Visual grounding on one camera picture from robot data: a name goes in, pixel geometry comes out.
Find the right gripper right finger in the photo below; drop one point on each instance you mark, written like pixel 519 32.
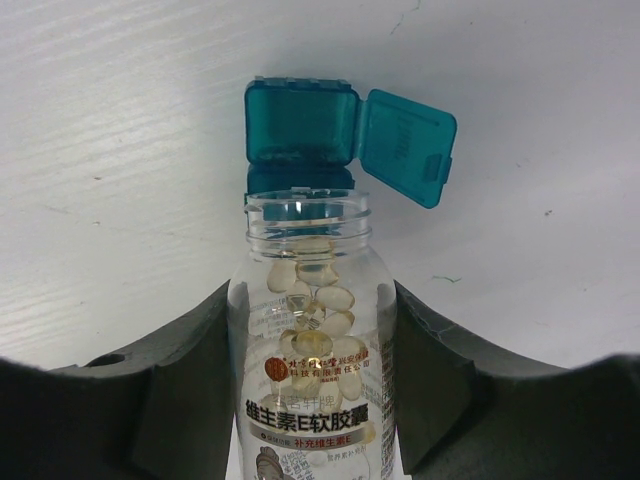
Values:
pixel 469 409

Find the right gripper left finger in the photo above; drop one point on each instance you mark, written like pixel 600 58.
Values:
pixel 158 408

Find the clear vitamin pill bottle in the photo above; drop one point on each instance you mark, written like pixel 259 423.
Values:
pixel 311 322

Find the teal pill box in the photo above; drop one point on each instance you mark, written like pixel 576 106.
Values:
pixel 303 133

